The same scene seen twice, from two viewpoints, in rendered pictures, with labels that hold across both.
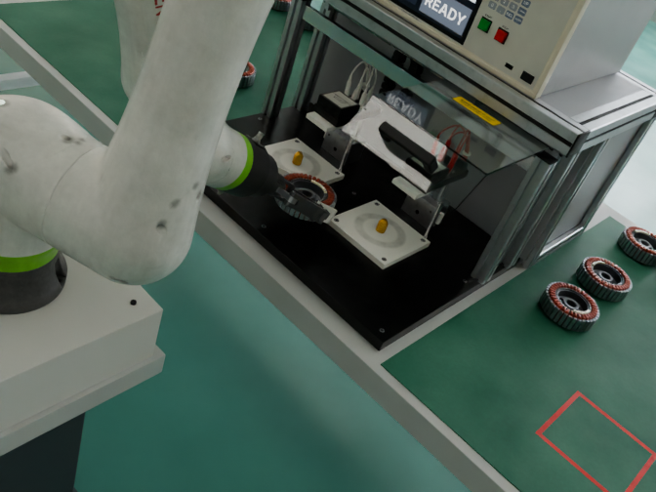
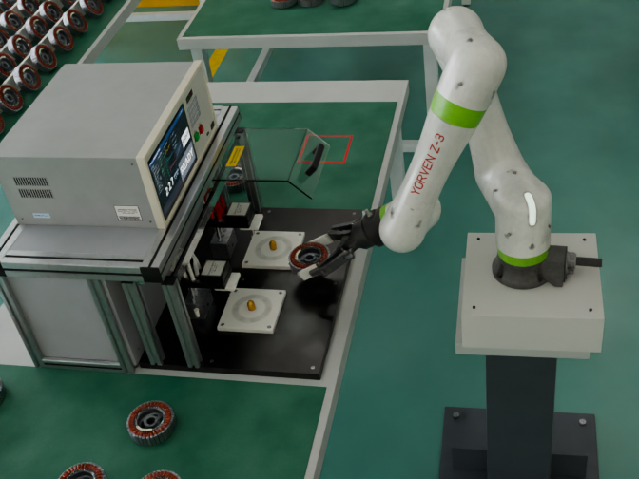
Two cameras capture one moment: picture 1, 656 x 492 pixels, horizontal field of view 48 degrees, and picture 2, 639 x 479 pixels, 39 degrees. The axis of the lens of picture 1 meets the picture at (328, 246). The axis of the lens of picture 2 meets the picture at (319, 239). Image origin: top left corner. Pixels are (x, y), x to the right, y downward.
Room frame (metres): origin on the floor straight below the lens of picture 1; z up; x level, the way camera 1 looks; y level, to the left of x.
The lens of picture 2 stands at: (1.52, 1.83, 2.37)
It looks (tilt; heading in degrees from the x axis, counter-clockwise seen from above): 39 degrees down; 256
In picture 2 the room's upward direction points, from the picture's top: 10 degrees counter-clockwise
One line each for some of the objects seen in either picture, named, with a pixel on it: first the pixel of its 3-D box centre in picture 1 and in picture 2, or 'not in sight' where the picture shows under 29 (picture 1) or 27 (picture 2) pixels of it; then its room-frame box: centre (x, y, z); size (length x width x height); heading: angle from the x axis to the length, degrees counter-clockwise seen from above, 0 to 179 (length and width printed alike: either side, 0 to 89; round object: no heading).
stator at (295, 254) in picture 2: (306, 196); (309, 259); (1.13, 0.07, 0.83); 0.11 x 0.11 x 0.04
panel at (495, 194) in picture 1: (433, 116); (164, 236); (1.47, -0.11, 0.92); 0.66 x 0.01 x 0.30; 59
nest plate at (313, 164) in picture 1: (296, 165); (252, 310); (1.32, 0.12, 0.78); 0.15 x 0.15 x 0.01; 59
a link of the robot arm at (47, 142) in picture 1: (23, 184); (521, 216); (0.67, 0.36, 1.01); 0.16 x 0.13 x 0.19; 79
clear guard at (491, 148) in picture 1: (457, 136); (261, 162); (1.17, -0.14, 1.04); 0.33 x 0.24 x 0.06; 149
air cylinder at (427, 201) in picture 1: (425, 205); (223, 242); (1.32, -0.16, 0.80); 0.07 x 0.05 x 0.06; 59
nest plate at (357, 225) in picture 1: (379, 232); (274, 249); (1.19, -0.08, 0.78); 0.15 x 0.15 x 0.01; 59
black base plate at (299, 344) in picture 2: (338, 202); (259, 282); (1.27, 0.01, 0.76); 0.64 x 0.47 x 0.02; 59
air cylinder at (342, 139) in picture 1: (344, 143); (198, 301); (1.44, 0.05, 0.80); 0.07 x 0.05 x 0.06; 59
